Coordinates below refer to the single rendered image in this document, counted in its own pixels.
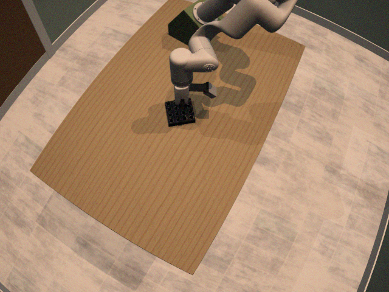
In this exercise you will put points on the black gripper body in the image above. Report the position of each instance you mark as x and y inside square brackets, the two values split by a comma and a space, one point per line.
[181, 93]

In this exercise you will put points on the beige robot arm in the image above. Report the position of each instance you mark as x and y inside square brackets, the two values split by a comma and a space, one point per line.
[201, 57]

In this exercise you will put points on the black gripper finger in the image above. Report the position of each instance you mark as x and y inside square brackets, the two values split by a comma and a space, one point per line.
[183, 105]

